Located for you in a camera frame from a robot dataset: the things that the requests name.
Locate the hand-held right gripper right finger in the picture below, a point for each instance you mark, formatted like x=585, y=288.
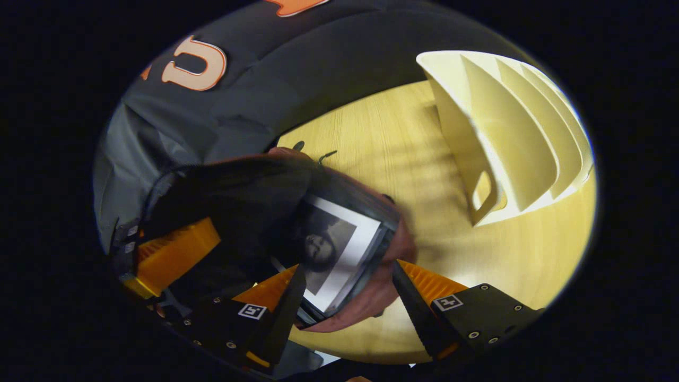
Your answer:
x=419, y=313

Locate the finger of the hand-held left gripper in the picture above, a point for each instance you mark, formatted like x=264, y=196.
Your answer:
x=128, y=232
x=175, y=254

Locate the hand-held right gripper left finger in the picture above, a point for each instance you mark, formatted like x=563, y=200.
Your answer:
x=281, y=318

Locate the white portrait cover book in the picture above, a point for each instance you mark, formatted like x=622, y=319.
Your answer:
x=350, y=249

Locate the maroon schoolbag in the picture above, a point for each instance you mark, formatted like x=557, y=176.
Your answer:
x=238, y=185

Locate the white bookshelf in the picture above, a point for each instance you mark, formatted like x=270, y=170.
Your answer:
x=509, y=132

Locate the black backdrop cloth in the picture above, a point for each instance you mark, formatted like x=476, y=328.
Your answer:
x=254, y=95

